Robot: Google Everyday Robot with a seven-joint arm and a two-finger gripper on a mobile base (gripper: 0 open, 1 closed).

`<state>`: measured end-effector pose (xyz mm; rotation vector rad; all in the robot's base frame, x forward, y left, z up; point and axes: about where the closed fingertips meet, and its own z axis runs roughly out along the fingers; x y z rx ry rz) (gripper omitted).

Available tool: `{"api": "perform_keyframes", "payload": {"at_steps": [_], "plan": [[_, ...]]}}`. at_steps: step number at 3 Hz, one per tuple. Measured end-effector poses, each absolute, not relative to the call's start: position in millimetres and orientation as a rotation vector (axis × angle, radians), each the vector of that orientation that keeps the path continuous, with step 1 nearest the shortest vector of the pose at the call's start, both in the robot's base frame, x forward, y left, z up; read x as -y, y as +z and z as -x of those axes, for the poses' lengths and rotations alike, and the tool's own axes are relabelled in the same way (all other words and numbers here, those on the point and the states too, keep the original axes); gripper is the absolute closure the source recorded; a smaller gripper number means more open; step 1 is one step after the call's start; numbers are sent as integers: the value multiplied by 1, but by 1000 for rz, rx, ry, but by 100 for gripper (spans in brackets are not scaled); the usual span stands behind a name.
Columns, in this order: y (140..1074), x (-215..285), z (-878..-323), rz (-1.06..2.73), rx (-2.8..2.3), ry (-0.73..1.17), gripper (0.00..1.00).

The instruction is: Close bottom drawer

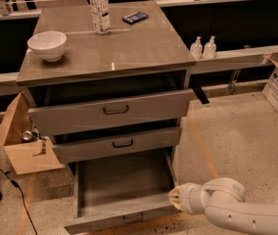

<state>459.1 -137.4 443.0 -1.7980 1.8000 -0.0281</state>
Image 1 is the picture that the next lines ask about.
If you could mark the grey drawer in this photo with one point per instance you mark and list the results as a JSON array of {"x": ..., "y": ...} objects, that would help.
[
  {"x": 121, "y": 190},
  {"x": 117, "y": 145},
  {"x": 64, "y": 119}
]

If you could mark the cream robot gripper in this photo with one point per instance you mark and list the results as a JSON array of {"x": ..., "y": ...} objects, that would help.
[{"x": 187, "y": 198}]

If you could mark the white ceramic bowl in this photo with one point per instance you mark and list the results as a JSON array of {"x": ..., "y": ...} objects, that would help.
[{"x": 49, "y": 46}]

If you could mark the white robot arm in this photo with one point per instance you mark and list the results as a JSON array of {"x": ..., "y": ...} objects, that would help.
[{"x": 222, "y": 202}]

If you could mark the open brown cardboard box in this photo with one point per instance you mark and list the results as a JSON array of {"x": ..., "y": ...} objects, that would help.
[{"x": 25, "y": 157}]

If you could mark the silver can in box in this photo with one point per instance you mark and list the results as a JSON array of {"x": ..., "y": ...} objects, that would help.
[{"x": 28, "y": 136}]

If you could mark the left white pump bottle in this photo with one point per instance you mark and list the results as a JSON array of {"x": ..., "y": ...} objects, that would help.
[{"x": 197, "y": 49}]

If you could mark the grey bottom drawer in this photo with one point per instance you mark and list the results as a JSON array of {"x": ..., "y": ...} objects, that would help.
[{"x": 121, "y": 190}]

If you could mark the grey drawer cabinet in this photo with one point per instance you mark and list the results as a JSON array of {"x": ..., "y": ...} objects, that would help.
[{"x": 131, "y": 60}]

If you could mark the grey top drawer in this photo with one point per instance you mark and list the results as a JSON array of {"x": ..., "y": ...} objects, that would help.
[{"x": 64, "y": 119}]

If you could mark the clear plastic bottle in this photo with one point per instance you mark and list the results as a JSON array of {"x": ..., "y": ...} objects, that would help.
[{"x": 100, "y": 15}]

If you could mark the grey middle drawer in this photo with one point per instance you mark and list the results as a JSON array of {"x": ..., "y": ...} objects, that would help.
[{"x": 117, "y": 145}]

